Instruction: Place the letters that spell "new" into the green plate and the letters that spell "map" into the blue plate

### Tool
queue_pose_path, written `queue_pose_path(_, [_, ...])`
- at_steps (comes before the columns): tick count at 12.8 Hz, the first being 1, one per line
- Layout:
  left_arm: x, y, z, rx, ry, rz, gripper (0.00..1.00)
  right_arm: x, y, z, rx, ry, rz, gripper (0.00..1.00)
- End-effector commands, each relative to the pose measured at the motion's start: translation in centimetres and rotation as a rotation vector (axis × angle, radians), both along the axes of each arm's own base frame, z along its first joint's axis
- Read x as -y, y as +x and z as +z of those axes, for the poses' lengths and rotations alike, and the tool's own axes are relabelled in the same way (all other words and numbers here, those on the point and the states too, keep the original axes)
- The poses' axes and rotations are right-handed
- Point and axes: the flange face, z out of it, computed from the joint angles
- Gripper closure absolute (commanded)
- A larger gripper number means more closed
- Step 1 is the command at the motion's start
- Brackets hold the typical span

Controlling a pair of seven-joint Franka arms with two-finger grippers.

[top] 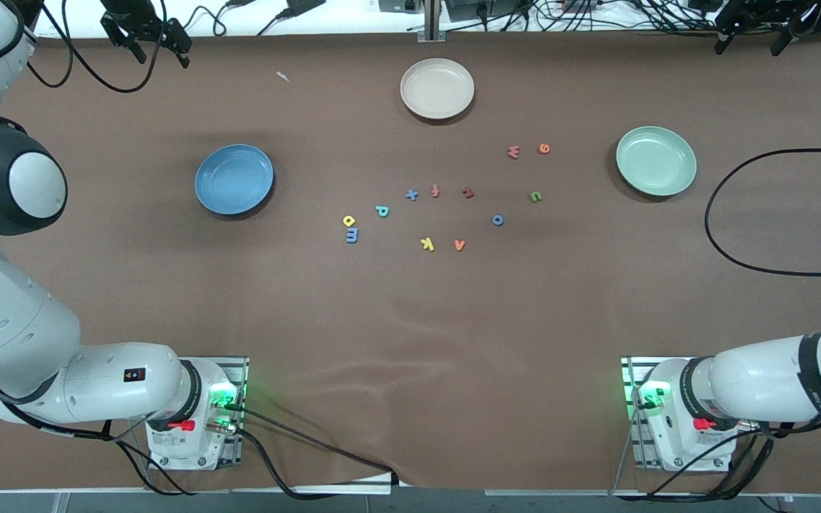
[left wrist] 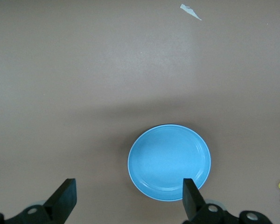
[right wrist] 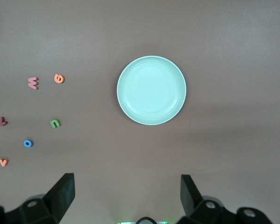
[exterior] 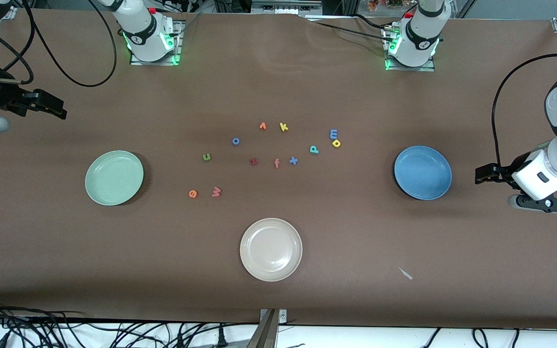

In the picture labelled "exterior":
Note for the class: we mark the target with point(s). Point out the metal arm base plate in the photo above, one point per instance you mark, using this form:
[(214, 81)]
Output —
[(155, 63), (411, 68)]

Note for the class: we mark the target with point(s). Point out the brown table cover sheet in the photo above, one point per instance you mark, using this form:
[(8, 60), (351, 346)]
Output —
[(356, 241)]

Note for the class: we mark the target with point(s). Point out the red foam letter w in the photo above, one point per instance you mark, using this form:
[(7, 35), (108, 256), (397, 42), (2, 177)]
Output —
[(216, 193)]

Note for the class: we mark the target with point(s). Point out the beige plate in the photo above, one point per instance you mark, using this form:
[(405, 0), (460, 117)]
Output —
[(271, 249)]

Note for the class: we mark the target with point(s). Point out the aluminium profile post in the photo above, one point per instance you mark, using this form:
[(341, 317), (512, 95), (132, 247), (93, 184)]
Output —
[(270, 333)]

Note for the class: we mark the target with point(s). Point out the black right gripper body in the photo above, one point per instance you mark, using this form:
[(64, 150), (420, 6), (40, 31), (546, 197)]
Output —
[(4, 95)]

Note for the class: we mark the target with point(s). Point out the blue foam letter m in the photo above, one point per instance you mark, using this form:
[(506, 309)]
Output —
[(333, 134)]

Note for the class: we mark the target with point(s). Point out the green plate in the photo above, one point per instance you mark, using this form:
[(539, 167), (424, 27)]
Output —
[(114, 179)]

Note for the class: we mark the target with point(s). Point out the aluminium frame rail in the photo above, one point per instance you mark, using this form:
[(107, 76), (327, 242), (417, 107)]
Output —
[(285, 7)]

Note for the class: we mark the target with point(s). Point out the blue plate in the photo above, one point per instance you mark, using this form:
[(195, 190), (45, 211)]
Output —
[(422, 173)]

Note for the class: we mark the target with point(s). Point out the blue foam letter x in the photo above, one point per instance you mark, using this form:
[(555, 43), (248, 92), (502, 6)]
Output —
[(293, 160)]

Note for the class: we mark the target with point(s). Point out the white paper scrap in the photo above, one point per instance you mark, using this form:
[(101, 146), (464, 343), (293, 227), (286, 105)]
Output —
[(406, 274)]

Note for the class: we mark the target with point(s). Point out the teal foam letter p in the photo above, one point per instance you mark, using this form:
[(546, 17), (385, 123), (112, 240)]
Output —
[(312, 151)]

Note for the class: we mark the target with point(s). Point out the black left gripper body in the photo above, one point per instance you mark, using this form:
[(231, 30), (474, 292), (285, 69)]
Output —
[(500, 174)]

